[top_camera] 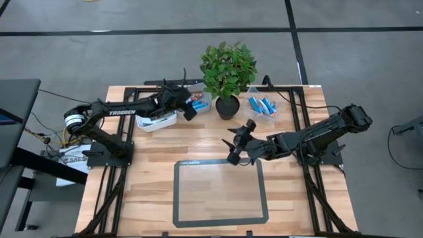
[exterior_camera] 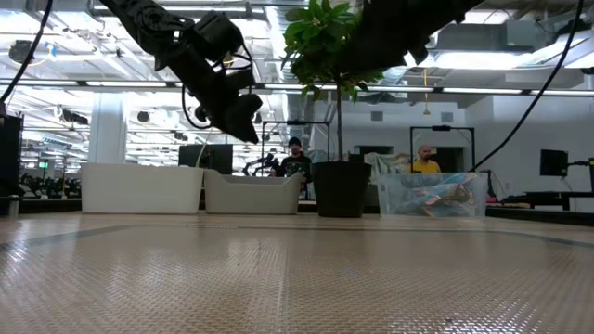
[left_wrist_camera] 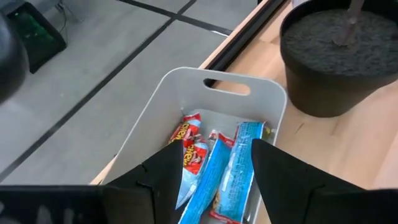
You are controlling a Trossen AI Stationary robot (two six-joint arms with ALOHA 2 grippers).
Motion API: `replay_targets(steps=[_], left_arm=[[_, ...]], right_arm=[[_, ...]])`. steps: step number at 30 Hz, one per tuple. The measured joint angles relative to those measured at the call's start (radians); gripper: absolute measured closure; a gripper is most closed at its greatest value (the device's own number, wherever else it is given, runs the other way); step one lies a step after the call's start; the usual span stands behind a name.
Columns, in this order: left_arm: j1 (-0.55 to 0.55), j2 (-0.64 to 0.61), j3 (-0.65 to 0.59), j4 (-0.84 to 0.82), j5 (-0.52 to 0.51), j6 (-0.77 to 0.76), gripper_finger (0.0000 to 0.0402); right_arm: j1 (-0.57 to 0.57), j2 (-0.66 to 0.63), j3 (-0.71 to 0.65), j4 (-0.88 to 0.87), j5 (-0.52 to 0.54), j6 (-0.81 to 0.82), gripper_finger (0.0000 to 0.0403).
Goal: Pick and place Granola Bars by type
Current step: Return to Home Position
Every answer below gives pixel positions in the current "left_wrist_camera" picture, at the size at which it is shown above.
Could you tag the small colourful snack packets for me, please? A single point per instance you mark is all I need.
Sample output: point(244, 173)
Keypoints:
point(195, 161)

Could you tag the solid blue granola bar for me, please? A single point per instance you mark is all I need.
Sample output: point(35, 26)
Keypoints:
point(214, 168)
point(239, 161)

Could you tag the black box with green glow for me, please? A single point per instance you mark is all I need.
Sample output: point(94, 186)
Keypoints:
point(34, 34)

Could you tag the light blue Chewy granola bar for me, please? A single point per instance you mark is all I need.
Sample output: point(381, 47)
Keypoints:
point(186, 124)

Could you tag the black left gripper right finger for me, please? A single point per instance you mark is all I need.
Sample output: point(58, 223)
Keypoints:
point(280, 186)

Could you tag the green plant in black pot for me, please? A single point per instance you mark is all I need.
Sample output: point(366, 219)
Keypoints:
point(326, 90)

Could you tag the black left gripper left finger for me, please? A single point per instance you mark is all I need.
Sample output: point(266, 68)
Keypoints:
point(161, 174)

